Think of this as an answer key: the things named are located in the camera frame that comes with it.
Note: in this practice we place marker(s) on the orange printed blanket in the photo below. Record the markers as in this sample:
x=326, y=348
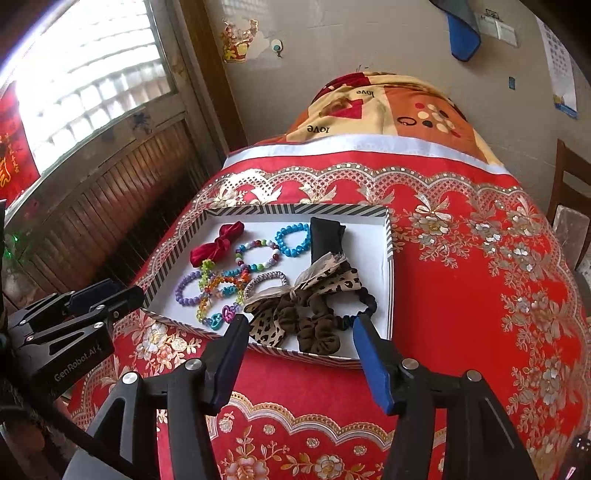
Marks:
x=401, y=106

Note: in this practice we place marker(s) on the blue grey hanging cloth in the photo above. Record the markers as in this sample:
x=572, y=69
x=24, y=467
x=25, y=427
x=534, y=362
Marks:
x=461, y=32

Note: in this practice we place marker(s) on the white cloth strip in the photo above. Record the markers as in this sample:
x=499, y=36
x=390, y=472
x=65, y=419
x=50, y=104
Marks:
x=369, y=147

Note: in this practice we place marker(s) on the wall calendar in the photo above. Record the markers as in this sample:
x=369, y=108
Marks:
x=561, y=69

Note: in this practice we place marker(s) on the brown scrunchie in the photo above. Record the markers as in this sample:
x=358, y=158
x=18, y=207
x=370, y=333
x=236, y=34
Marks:
x=316, y=334

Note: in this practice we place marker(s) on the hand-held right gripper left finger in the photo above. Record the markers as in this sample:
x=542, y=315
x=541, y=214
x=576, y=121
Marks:
x=228, y=362

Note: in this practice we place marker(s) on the round wall hook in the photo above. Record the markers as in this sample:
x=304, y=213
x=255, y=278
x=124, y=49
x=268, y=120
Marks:
x=277, y=46

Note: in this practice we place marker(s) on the red paper banner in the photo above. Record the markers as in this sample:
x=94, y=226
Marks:
x=14, y=147

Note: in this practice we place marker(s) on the red gold floral tablecloth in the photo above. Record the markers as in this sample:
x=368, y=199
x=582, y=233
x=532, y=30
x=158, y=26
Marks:
x=461, y=286

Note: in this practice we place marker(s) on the floral seat cushion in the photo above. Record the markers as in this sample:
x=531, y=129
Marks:
x=572, y=230

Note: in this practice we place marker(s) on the leopard print hair bow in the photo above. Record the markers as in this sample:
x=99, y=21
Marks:
x=268, y=330

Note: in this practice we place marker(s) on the cartoon wall sticker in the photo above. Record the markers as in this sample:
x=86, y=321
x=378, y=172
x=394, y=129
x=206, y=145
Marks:
x=238, y=44

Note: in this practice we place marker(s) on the striped cardboard box tray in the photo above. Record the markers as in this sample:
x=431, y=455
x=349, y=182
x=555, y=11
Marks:
x=360, y=258

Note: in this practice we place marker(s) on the black scrunchie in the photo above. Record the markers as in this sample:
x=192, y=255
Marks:
x=367, y=302

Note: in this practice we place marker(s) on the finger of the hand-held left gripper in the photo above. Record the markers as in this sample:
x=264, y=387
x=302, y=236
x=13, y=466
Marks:
x=124, y=300
x=92, y=290

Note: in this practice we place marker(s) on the white wall switch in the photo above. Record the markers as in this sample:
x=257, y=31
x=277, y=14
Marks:
x=498, y=28

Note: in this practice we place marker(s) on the red fabric bow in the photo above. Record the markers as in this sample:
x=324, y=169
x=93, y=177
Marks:
x=214, y=247

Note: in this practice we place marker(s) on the black cloth pouch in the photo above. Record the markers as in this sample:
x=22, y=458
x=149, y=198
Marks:
x=325, y=235

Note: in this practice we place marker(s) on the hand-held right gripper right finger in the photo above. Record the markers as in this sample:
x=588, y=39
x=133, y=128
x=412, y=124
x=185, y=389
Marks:
x=374, y=364

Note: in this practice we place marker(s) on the wooden chair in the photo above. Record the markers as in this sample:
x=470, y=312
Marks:
x=570, y=175

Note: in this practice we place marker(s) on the glass window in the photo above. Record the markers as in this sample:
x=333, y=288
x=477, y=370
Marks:
x=92, y=69

